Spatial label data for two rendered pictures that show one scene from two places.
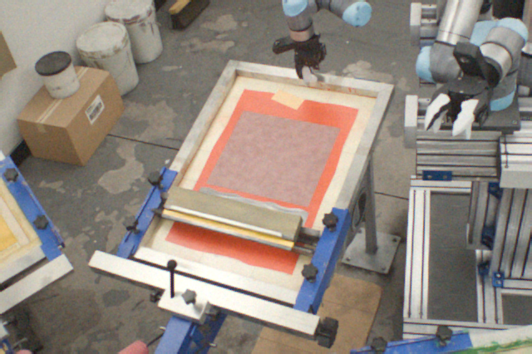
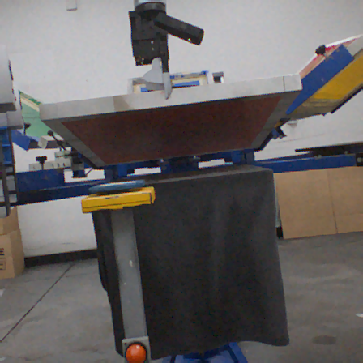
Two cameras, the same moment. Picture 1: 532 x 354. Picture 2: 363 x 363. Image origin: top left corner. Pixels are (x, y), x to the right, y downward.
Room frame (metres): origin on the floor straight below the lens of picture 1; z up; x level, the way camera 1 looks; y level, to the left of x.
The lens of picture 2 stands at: (2.88, -0.86, 1.02)
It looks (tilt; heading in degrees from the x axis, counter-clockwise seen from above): 3 degrees down; 148
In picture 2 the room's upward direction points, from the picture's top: 7 degrees counter-clockwise
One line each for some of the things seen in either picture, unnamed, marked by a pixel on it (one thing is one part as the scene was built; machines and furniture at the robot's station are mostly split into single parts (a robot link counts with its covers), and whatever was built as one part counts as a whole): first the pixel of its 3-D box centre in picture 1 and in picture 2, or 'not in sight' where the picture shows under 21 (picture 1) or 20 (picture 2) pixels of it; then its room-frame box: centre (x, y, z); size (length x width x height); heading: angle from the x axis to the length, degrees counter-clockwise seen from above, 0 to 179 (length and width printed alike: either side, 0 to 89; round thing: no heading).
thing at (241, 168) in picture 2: not in sight; (180, 176); (1.50, -0.01, 0.95); 0.48 x 0.44 x 0.01; 148
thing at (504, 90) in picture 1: (490, 81); not in sight; (1.10, -0.51, 1.56); 0.11 x 0.08 x 0.11; 48
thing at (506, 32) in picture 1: (502, 46); not in sight; (1.09, -0.52, 1.65); 0.11 x 0.08 x 0.09; 138
